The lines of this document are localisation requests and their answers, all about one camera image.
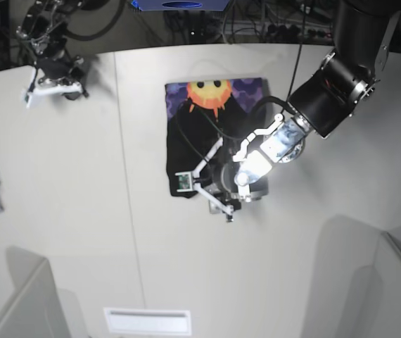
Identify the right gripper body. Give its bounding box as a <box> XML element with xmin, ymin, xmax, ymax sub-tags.
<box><xmin>15</xmin><ymin>0</ymin><xmax>84</xmax><ymax>83</ymax></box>

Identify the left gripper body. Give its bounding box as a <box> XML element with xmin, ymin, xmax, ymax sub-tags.
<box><xmin>212</xmin><ymin>118</ymin><xmax>308</xmax><ymax>211</ymax></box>

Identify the black T-shirt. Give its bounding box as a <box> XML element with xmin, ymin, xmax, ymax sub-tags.
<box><xmin>165</xmin><ymin>77</ymin><xmax>267</xmax><ymax>199</ymax></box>

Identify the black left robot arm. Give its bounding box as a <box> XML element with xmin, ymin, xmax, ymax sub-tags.
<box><xmin>208</xmin><ymin>1</ymin><xmax>401</xmax><ymax>222</ymax></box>

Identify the blue device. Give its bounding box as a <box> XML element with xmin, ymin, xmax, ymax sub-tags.
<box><xmin>131</xmin><ymin>0</ymin><xmax>229</xmax><ymax>11</ymax></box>

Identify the white paper label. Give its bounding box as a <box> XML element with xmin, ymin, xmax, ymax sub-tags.
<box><xmin>103</xmin><ymin>308</ymin><xmax>192</xmax><ymax>337</ymax></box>

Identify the grey partition panel right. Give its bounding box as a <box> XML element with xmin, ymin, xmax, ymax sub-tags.
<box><xmin>340</xmin><ymin>230</ymin><xmax>401</xmax><ymax>338</ymax></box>

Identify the grey partition panel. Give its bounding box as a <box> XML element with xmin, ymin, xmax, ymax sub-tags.
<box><xmin>0</xmin><ymin>246</ymin><xmax>90</xmax><ymax>337</ymax></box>
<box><xmin>340</xmin><ymin>230</ymin><xmax>401</xmax><ymax>338</ymax></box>

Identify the grey partition panel left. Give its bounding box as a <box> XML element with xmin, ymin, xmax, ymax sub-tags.
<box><xmin>0</xmin><ymin>246</ymin><xmax>90</xmax><ymax>337</ymax></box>

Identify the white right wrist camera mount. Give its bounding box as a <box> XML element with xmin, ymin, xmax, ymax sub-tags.
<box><xmin>21</xmin><ymin>68</ymin><xmax>80</xmax><ymax>108</ymax></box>

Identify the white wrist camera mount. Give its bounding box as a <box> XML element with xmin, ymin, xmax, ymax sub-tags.
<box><xmin>174</xmin><ymin>112</ymin><xmax>286</xmax><ymax>218</ymax></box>
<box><xmin>21</xmin><ymin>68</ymin><xmax>80</xmax><ymax>108</ymax></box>

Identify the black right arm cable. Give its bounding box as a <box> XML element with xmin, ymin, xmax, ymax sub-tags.
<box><xmin>63</xmin><ymin>0</ymin><xmax>124</xmax><ymax>40</ymax></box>

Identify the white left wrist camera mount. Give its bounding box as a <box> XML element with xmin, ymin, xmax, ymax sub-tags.
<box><xmin>174</xmin><ymin>112</ymin><xmax>286</xmax><ymax>218</ymax></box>

